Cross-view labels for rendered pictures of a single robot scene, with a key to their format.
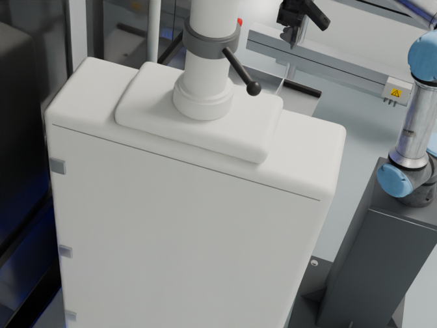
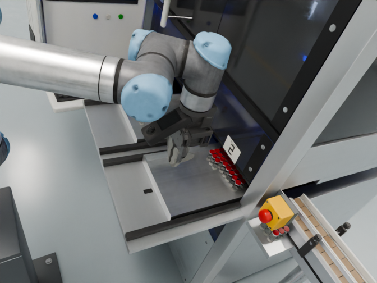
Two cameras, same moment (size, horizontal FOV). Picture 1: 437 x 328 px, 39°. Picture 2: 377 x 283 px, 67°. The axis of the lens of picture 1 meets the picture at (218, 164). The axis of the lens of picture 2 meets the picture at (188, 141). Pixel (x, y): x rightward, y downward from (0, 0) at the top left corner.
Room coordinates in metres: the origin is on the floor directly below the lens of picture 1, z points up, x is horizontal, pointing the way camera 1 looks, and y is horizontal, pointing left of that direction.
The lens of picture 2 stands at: (2.10, -0.58, 1.66)
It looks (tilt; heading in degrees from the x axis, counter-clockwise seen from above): 42 degrees down; 128
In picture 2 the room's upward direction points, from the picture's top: 18 degrees clockwise
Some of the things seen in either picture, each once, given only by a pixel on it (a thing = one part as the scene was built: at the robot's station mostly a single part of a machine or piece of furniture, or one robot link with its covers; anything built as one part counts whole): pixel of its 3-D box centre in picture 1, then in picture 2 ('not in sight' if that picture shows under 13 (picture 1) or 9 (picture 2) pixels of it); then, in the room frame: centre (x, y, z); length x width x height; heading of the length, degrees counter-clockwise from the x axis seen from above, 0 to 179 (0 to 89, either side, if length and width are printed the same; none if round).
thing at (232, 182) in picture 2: not in sight; (225, 169); (1.76, 0.12, 0.90); 0.18 x 0.02 x 0.05; 166
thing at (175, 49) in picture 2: not in sight; (157, 57); (1.70, -0.25, 1.39); 0.11 x 0.11 x 0.08; 48
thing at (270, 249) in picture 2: not in sight; (272, 233); (2.03, 0.10, 0.87); 0.14 x 0.13 x 0.02; 75
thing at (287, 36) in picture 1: (288, 38); (178, 149); (1.74, -0.15, 1.13); 0.06 x 0.03 x 0.09; 75
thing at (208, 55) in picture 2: not in sight; (205, 63); (1.75, -0.16, 1.39); 0.09 x 0.08 x 0.11; 48
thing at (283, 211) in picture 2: not in sight; (277, 211); (2.00, 0.07, 1.00); 0.08 x 0.07 x 0.07; 75
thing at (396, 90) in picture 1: (397, 90); not in sight; (2.44, -0.78, 0.50); 0.12 x 0.05 x 0.09; 75
